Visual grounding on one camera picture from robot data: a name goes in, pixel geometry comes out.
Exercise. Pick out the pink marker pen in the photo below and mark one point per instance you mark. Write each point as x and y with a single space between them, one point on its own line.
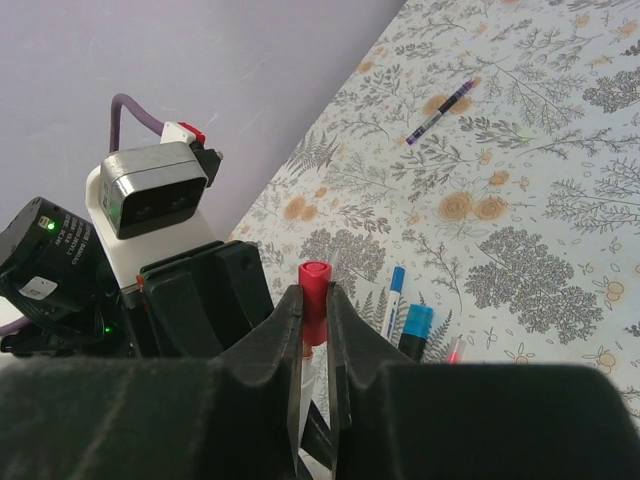
456 349

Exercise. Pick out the floral patterned tablecloth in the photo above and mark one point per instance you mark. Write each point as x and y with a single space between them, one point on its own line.
516 216

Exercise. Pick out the white red marker pen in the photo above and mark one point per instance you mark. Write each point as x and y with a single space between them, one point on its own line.
308 372

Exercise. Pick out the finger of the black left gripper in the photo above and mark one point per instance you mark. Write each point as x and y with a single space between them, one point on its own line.
241 297

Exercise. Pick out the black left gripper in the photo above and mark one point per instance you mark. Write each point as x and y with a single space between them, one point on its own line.
55 273

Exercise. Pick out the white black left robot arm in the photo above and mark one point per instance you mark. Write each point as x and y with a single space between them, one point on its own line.
146 337

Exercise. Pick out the purple black pen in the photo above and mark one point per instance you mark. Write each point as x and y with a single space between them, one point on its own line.
439 112

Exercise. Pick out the black blue highlighter pen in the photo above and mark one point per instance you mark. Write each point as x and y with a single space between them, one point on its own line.
415 331

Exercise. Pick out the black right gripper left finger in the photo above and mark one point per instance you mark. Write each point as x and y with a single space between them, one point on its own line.
235 416

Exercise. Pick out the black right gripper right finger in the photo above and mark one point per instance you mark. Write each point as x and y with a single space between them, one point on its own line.
393 418

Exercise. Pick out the red pen cap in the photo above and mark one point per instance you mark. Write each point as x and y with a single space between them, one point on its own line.
314 279

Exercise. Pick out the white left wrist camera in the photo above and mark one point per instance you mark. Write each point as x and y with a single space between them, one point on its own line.
144 202

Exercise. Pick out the white blue marker pen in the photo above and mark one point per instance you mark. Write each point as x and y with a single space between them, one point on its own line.
391 309

